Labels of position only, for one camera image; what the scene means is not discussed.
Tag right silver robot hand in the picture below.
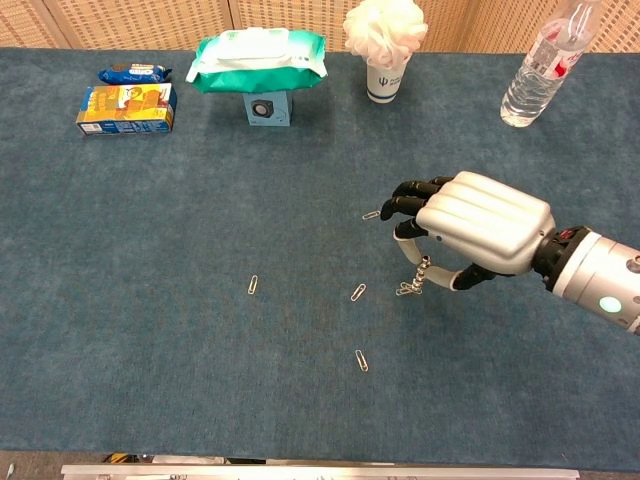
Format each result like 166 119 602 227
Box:
379 171 557 292

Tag clear plastic water bottle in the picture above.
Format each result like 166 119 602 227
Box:
500 0 604 129

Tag white paper cup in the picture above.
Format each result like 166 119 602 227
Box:
365 55 412 105

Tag white mesh bath pouf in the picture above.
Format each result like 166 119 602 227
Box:
342 0 429 69

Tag light blue speaker box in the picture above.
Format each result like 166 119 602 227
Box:
243 90 294 128

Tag green wet wipes pack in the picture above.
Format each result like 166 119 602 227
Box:
185 27 329 95

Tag blue felt table cover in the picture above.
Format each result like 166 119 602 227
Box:
0 47 640 472

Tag yellow and blue carton box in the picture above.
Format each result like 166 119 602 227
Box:
75 82 178 137

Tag blue cookie packet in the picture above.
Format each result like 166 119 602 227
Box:
97 62 173 85

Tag woven wicker partition screen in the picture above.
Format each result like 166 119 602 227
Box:
0 0 640 55

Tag aluminium profile rail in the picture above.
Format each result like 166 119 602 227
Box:
60 463 581 480

